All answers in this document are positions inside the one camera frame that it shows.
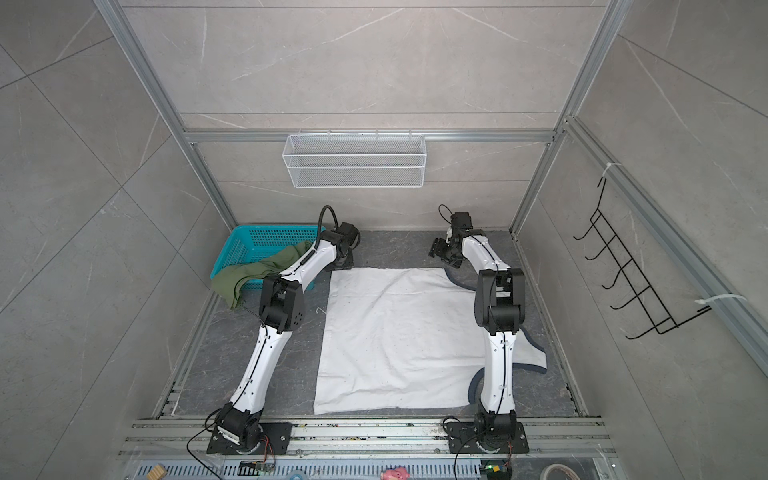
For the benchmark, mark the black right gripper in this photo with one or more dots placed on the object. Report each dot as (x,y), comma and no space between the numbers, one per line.
(438,250)

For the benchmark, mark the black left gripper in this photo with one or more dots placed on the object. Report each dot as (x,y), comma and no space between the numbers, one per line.
(350,262)

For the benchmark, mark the white navy-trimmed tank top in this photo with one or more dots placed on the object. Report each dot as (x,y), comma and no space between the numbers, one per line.
(397,339)

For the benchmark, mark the olive green tank top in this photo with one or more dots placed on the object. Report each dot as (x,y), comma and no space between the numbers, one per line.
(231,280)

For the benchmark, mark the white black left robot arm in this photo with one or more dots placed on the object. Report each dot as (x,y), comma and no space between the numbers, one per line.
(285,277)

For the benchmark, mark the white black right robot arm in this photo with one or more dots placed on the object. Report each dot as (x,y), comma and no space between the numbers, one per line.
(499,310)

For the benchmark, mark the teal plastic basket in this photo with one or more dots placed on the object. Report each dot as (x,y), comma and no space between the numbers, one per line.
(252,243)

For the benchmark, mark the green circuit board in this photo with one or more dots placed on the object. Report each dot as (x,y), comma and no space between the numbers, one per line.
(495,470)

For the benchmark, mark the pink small object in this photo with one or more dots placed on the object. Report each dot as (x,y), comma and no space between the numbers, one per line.
(398,473)

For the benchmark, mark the white tape roll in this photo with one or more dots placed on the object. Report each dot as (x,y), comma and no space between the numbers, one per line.
(559,471)

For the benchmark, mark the small wooden block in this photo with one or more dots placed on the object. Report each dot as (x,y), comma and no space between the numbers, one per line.
(157,472)

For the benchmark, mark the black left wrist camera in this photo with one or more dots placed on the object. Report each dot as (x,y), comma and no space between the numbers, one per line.
(350,235)

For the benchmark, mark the white wire mesh shelf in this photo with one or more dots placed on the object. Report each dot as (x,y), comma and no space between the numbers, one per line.
(365,160)

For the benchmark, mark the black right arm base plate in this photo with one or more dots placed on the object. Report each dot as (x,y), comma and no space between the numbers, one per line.
(464,438)

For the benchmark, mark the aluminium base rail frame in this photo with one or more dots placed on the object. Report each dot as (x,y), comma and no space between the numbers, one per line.
(363,448)

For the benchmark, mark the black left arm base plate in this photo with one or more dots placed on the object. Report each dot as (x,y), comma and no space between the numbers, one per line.
(269,438)

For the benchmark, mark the black wire hook rack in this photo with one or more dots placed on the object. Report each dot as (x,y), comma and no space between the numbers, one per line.
(629,271)

